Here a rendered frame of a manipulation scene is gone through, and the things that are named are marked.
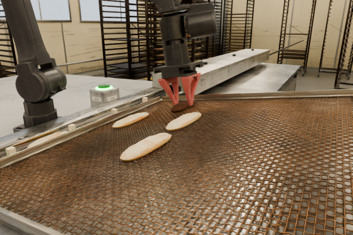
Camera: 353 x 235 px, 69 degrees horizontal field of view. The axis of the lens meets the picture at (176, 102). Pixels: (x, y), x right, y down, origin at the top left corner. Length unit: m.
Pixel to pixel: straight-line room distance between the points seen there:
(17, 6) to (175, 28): 0.38
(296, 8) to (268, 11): 0.65
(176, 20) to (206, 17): 0.06
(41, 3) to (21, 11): 5.08
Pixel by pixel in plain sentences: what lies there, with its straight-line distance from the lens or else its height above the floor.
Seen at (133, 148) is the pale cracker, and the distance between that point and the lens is 0.37.
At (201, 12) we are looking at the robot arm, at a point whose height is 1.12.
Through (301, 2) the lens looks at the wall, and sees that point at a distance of 7.42.
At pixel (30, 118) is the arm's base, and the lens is 0.77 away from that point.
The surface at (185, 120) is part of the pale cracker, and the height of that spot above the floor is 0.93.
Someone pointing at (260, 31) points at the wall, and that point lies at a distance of 7.56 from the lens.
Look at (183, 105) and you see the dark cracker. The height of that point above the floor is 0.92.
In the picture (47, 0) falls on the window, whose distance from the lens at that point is 5.89.
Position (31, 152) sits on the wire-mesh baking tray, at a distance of 0.51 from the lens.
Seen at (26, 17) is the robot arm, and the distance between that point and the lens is 0.74.
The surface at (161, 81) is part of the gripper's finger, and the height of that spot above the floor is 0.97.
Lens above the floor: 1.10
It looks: 17 degrees down
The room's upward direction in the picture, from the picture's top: straight up
